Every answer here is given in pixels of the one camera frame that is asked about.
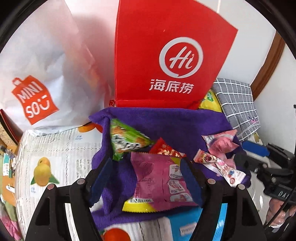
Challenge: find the long pink white candy packet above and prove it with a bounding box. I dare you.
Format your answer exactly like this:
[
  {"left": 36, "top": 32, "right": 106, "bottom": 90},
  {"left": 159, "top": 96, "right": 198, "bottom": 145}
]
[{"left": 193, "top": 150, "right": 246, "bottom": 187}]

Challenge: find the pink snack packet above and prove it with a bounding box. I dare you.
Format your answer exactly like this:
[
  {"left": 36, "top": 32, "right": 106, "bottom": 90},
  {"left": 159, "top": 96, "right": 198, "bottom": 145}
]
[{"left": 202, "top": 130, "right": 239, "bottom": 154}]

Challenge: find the large pink snack bag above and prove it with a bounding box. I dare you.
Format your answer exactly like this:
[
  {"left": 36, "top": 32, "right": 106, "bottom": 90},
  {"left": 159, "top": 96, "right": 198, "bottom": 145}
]
[{"left": 122, "top": 152, "right": 196, "bottom": 213}]

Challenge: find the green snack packet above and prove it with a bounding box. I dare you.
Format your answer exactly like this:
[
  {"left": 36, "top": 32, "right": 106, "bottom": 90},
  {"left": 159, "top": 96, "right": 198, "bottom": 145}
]
[{"left": 110, "top": 118, "right": 154, "bottom": 161}]

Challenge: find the red snack packet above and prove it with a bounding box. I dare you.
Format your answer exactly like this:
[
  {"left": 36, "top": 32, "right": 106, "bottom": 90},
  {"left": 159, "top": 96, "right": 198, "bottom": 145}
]
[{"left": 149, "top": 138, "right": 186, "bottom": 158}]

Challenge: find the right human hand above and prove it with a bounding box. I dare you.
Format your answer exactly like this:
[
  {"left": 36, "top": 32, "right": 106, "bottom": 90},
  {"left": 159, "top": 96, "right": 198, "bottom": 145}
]
[{"left": 266, "top": 198, "right": 295, "bottom": 227}]

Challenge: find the blue tissue pack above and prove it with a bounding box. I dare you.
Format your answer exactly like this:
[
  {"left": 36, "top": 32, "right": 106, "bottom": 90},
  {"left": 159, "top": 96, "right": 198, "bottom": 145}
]
[{"left": 169, "top": 203, "right": 228, "bottom": 241}]

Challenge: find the purple towel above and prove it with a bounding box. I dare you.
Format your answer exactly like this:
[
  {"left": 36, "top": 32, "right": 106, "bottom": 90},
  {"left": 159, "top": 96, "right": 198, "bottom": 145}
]
[{"left": 88, "top": 107, "right": 253, "bottom": 230}]

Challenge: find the fruit print table cover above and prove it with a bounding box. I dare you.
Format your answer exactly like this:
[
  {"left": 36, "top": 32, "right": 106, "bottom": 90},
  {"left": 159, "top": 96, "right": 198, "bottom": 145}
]
[{"left": 15, "top": 128, "right": 172, "bottom": 240}]

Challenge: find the yellow chips bag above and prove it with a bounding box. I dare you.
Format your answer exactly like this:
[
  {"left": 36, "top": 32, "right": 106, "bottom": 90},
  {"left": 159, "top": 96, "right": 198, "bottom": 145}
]
[{"left": 199, "top": 89, "right": 222, "bottom": 113}]

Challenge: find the wooden nightstand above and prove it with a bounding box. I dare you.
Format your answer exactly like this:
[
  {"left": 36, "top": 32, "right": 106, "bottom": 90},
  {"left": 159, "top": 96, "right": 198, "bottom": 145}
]
[{"left": 1, "top": 145, "right": 16, "bottom": 207}]

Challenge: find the patterned book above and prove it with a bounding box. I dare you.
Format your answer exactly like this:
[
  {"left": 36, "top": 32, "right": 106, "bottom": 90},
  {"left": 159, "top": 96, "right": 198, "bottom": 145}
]
[{"left": 0, "top": 109, "right": 23, "bottom": 146}]

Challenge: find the white Miniso plastic bag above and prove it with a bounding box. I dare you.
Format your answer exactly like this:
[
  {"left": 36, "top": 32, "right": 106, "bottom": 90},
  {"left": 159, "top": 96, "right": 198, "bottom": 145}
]
[{"left": 1, "top": 1, "right": 111, "bottom": 133}]

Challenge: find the red Haidilao paper bag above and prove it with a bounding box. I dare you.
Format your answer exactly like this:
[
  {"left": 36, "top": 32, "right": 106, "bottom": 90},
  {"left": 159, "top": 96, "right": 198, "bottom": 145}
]
[{"left": 115, "top": 1, "right": 237, "bottom": 109}]

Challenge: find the brown wooden door frame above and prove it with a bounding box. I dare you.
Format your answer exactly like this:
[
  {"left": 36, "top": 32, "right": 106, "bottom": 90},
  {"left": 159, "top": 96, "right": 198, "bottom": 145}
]
[{"left": 250, "top": 31, "right": 285, "bottom": 100}]

